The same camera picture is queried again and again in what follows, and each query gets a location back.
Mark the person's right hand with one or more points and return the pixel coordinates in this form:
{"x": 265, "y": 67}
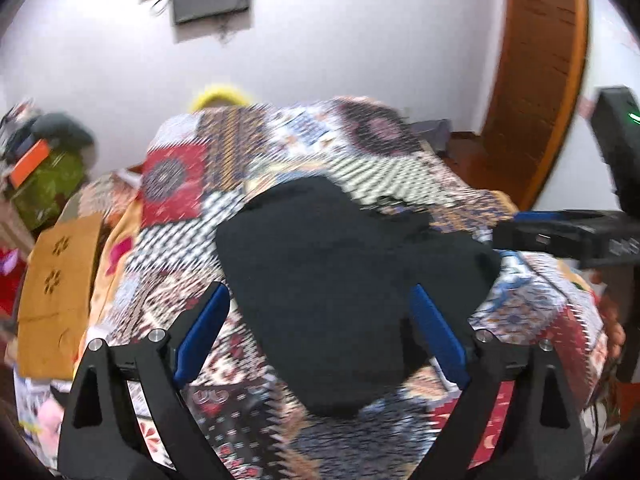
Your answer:
{"x": 609, "y": 309}

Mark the patchwork patterned bed cover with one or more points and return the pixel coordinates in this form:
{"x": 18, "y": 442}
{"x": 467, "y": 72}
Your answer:
{"x": 200, "y": 168}

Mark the pile of clothes on box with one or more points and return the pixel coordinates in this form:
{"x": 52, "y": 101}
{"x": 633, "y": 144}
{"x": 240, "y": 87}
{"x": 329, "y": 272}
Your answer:
{"x": 15, "y": 128}

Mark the orange floral blanket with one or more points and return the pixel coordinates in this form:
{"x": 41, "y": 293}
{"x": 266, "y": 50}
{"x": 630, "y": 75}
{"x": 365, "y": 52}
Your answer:
{"x": 117, "y": 198}

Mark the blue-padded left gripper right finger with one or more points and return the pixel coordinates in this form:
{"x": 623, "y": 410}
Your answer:
{"x": 515, "y": 417}

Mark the brown wooden door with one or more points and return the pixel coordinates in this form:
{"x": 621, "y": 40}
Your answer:
{"x": 538, "y": 77}

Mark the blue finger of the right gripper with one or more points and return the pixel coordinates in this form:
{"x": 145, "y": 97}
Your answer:
{"x": 538, "y": 216}

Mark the bamboo lap desk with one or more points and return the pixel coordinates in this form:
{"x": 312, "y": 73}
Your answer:
{"x": 54, "y": 307}

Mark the scattered papers and books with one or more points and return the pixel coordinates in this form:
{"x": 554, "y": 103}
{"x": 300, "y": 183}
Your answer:
{"x": 29, "y": 395}

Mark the yellow foam bed headboard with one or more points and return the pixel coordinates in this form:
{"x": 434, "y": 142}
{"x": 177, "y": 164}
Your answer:
{"x": 219, "y": 95}

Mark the grey neck pillow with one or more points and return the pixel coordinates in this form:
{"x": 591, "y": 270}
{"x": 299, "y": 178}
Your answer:
{"x": 61, "y": 131}

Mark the black zip hooded jacket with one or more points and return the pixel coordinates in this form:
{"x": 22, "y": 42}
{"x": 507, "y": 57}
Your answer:
{"x": 325, "y": 288}

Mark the orange box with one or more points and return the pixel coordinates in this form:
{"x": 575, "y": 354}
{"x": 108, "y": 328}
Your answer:
{"x": 29, "y": 162}

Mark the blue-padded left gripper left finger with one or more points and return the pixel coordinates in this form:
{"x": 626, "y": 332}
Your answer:
{"x": 125, "y": 416}

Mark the red plush toy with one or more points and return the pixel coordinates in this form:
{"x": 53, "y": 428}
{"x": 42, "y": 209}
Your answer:
{"x": 11, "y": 273}

